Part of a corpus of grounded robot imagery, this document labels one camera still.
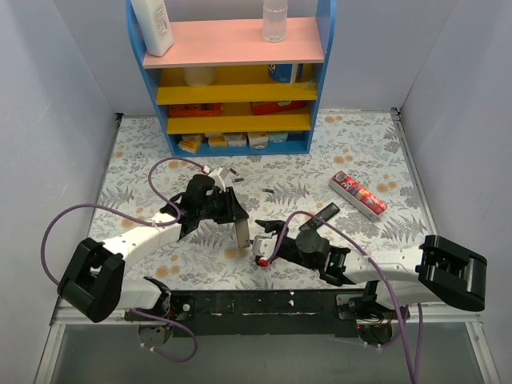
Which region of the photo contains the white air conditioner remote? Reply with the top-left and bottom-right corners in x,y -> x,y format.
234,219 -> 250,249

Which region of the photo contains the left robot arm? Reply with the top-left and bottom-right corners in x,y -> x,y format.
57,174 -> 250,323

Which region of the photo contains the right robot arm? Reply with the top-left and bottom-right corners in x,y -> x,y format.
252,220 -> 487,318

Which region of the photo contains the black TV remote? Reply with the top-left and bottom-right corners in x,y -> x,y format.
299,202 -> 340,231

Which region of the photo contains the yellow white small box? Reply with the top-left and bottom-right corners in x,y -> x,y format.
208,135 -> 229,148

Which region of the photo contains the yellow red small box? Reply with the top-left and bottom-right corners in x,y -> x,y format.
178,134 -> 204,154

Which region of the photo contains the white orange small carton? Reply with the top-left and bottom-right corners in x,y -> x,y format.
246,131 -> 269,150

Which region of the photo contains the teal white small box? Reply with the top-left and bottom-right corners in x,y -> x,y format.
267,131 -> 288,143

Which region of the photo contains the orange box left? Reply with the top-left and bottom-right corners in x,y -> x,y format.
168,103 -> 223,118

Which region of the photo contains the floral patterned table mat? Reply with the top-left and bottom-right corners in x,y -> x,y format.
90,110 -> 432,290

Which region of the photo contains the red toothpaste box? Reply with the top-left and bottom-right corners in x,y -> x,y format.
328,171 -> 387,222

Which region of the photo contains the red orange box right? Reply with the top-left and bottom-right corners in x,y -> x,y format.
250,100 -> 307,115

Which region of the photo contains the blue wooden shelf unit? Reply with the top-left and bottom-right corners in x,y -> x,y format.
125,1 -> 337,157

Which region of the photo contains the white cylindrical container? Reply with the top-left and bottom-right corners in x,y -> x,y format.
182,66 -> 218,87

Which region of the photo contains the blue white round container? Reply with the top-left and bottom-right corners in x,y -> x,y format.
268,64 -> 303,84

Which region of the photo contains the clear plastic water bottle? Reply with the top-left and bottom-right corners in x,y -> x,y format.
262,0 -> 288,42

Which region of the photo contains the white plastic bottle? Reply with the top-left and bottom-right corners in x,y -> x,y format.
130,0 -> 174,57

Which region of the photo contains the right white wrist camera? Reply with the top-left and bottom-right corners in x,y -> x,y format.
252,234 -> 278,267

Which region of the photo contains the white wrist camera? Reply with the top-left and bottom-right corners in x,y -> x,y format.
202,166 -> 232,190
252,234 -> 278,267

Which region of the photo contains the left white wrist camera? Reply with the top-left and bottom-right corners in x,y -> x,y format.
202,166 -> 232,190

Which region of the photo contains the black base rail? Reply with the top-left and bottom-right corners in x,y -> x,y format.
138,283 -> 393,338

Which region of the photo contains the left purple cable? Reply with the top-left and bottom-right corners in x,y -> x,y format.
40,157 -> 211,363

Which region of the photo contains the purple cable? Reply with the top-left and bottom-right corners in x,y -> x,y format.
267,210 -> 425,384
40,157 -> 211,363

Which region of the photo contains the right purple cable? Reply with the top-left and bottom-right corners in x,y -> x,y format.
267,210 -> 425,384

